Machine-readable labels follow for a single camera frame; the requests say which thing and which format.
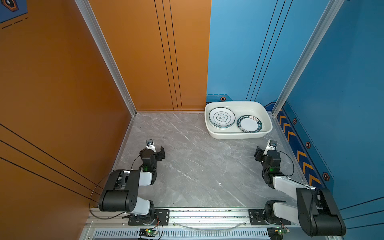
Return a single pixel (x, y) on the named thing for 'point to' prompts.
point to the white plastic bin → (261, 109)
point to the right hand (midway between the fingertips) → (261, 148)
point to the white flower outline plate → (222, 117)
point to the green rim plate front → (249, 123)
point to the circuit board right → (277, 233)
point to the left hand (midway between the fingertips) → (153, 146)
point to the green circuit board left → (148, 232)
